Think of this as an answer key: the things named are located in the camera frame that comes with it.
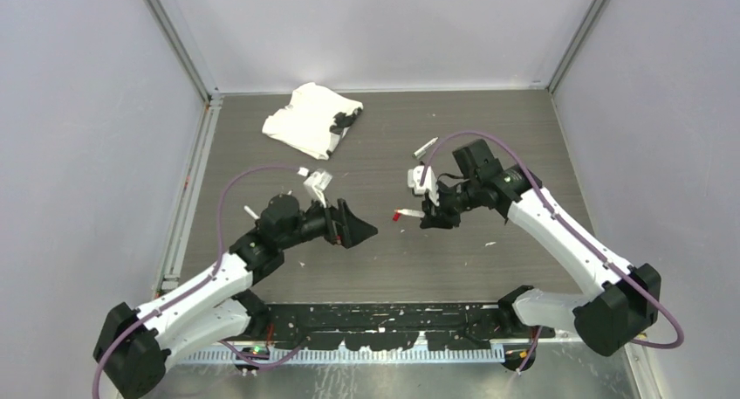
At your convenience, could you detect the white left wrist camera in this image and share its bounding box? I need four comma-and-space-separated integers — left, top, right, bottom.
298, 167, 333, 208

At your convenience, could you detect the white crumpled cloth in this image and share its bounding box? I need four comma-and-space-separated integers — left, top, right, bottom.
262, 82, 364, 161

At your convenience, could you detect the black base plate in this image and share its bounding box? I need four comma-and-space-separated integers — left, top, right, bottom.
228, 302, 536, 351

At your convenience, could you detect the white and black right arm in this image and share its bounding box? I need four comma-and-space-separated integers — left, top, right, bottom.
407, 139, 662, 356

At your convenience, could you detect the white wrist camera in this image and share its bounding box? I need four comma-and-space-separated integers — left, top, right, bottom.
298, 167, 333, 208
407, 164, 439, 206

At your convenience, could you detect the white pen on left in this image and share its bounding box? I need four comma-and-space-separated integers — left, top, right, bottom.
243, 205, 259, 220

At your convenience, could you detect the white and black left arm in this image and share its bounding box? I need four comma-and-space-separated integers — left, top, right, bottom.
92, 194, 378, 398

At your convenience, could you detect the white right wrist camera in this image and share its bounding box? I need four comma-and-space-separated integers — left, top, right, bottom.
407, 164, 439, 206

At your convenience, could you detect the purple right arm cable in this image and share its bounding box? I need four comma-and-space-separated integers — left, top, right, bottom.
419, 131, 685, 375

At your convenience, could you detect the white pen green tip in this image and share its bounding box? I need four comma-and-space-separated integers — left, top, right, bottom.
412, 137, 439, 160

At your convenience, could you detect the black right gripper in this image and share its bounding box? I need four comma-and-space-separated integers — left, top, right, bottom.
421, 177, 482, 230

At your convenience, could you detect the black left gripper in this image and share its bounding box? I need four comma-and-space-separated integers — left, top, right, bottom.
279, 190, 376, 251

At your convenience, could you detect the white pen red tip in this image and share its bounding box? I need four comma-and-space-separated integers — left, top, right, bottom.
395, 209, 425, 218

